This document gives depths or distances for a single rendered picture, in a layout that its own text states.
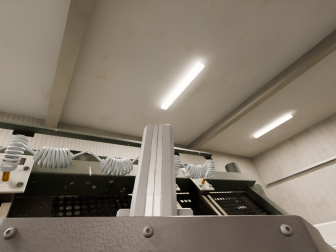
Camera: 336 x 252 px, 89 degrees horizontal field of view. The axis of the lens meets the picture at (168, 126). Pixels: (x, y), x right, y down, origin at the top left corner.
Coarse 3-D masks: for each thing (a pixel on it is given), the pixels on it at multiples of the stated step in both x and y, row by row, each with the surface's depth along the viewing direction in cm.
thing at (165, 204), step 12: (168, 132) 10; (168, 144) 9; (156, 156) 9; (168, 156) 9; (156, 168) 8; (168, 168) 8; (156, 180) 7; (168, 180) 7; (156, 192) 7; (168, 192) 7; (156, 204) 7; (168, 204) 7
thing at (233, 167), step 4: (228, 164) 475; (232, 164) 471; (236, 164) 474; (228, 168) 472; (232, 168) 466; (236, 168) 465; (240, 172) 462; (256, 184) 416; (256, 188) 413; (260, 188) 412; (264, 192) 429
